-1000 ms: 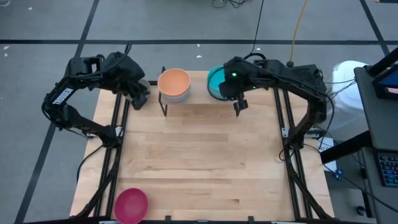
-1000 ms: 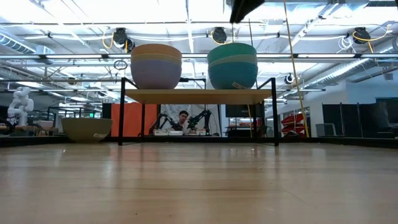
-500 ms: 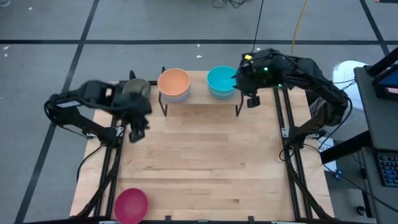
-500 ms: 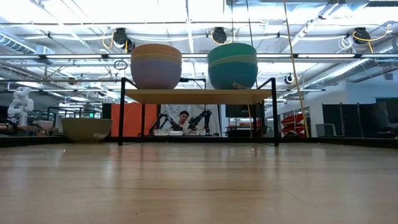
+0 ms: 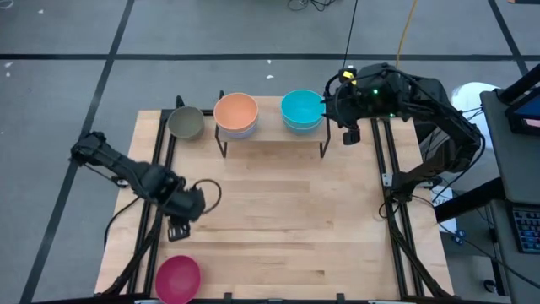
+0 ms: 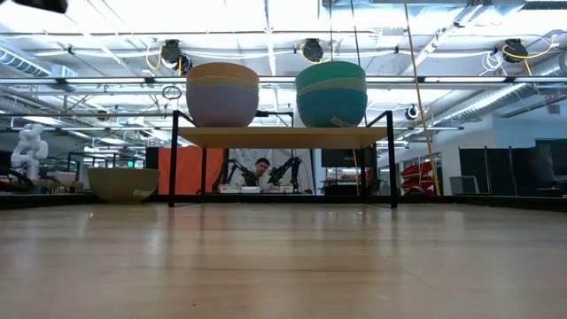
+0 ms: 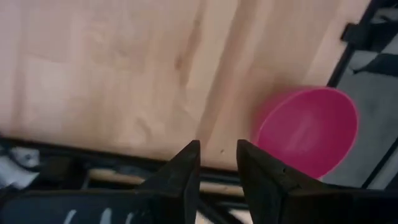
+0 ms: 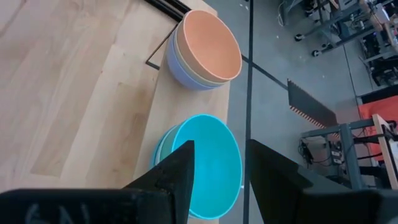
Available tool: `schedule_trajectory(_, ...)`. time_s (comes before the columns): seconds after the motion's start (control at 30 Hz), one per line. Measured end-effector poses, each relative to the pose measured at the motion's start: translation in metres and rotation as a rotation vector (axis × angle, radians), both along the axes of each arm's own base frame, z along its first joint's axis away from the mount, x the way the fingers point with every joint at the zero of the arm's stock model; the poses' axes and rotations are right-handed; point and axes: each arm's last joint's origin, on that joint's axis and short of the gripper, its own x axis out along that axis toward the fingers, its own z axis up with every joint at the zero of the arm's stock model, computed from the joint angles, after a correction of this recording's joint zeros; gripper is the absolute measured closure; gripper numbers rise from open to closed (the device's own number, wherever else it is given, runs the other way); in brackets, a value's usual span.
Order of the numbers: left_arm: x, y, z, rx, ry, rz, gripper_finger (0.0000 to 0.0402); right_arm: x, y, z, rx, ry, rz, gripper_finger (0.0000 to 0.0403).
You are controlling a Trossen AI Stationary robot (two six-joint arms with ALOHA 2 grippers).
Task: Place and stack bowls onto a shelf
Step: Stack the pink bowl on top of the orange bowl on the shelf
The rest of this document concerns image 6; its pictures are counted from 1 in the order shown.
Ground orange bowl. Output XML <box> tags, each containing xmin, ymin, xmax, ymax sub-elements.
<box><xmin>186</xmin><ymin>62</ymin><xmax>260</xmax><ymax>83</ymax></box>

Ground person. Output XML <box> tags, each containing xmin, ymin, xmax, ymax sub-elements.
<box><xmin>241</xmin><ymin>157</ymin><xmax>274</xmax><ymax>192</ymax></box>

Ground wooden shelf with black legs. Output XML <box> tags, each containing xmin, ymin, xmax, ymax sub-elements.
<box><xmin>167</xmin><ymin>109</ymin><xmax>399</xmax><ymax>209</ymax></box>

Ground mint green bowl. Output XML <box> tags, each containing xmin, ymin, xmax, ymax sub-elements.
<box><xmin>295</xmin><ymin>77</ymin><xmax>368</xmax><ymax>97</ymax></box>

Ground black hanging cable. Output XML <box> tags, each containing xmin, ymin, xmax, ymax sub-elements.
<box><xmin>349</xmin><ymin>0</ymin><xmax>361</xmax><ymax>66</ymax></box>

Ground teal green bowl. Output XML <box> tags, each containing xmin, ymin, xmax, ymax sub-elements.
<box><xmin>295</xmin><ymin>60</ymin><xmax>368</xmax><ymax>89</ymax></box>

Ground red storage bins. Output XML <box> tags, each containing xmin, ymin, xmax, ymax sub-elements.
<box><xmin>400</xmin><ymin>160</ymin><xmax>434</xmax><ymax>195</ymax></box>

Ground grey olive bowl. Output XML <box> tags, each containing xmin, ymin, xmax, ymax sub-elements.
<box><xmin>87</xmin><ymin>167</ymin><xmax>161</xmax><ymax>204</ymax></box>

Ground orange partition panel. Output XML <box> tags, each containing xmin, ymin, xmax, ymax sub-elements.
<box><xmin>158</xmin><ymin>145</ymin><xmax>226</xmax><ymax>195</ymax></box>

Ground black screen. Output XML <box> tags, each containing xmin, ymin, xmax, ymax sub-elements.
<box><xmin>321</xmin><ymin>148</ymin><xmax>377</xmax><ymax>168</ymax></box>

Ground black metal table frame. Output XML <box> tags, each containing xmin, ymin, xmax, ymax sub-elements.
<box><xmin>0</xmin><ymin>193</ymin><xmax>567</xmax><ymax>212</ymax></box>

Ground yellow hanging cable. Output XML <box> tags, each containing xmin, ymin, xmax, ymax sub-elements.
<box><xmin>402</xmin><ymin>0</ymin><xmax>443</xmax><ymax>197</ymax></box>

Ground periwinkle purple bowl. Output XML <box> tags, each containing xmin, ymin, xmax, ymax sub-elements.
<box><xmin>185</xmin><ymin>83</ymin><xmax>260</xmax><ymax>128</ymax></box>

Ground black partition wall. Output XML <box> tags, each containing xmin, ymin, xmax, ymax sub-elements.
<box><xmin>458</xmin><ymin>139</ymin><xmax>567</xmax><ymax>197</ymax></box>

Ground cyan blue bowl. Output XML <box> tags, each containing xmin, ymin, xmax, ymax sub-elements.
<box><xmin>296</xmin><ymin>88</ymin><xmax>369</xmax><ymax>128</ymax></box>

